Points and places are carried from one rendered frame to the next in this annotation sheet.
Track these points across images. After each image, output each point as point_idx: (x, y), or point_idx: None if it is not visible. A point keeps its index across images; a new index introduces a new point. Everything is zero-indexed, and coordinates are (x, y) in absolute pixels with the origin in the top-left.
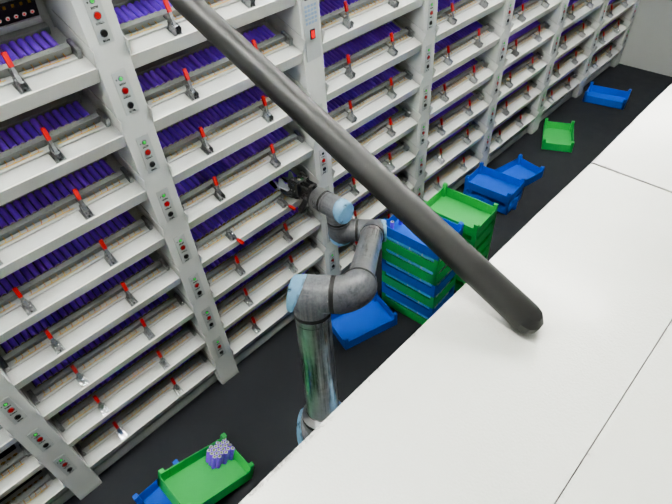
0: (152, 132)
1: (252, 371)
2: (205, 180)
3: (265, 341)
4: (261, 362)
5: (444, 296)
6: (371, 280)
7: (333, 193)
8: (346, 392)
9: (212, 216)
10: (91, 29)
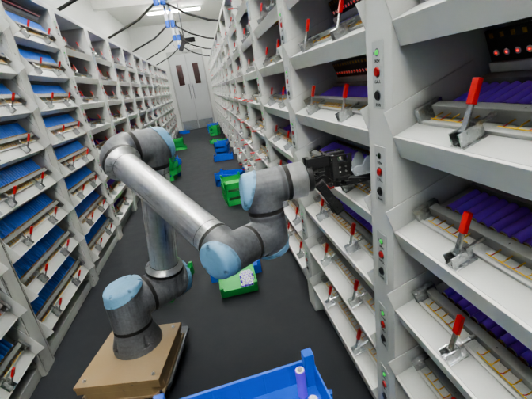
0: (283, 7)
1: (309, 319)
2: (330, 95)
3: (340, 337)
4: (314, 328)
5: None
6: (101, 151)
7: (277, 173)
8: (226, 380)
9: (341, 148)
10: None
